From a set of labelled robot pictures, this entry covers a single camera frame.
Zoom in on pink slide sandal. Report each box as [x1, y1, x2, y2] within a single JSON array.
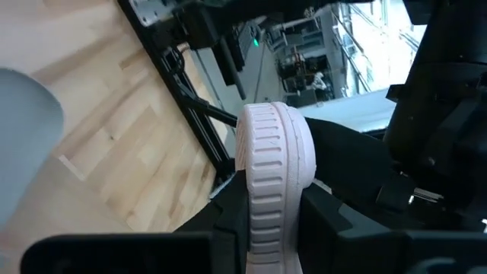
[[234, 100, 317, 274]]

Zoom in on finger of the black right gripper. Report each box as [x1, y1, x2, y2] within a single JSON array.
[[305, 117, 393, 207]]

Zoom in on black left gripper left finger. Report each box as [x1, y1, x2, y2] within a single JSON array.
[[21, 169, 252, 274]]

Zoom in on black metal rig frame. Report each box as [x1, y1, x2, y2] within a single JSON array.
[[116, 0, 239, 183]]

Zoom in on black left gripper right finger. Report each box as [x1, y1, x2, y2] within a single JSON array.
[[298, 183, 487, 274]]

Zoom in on grey slide sandal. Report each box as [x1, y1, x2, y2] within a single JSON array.
[[0, 67, 65, 229]]

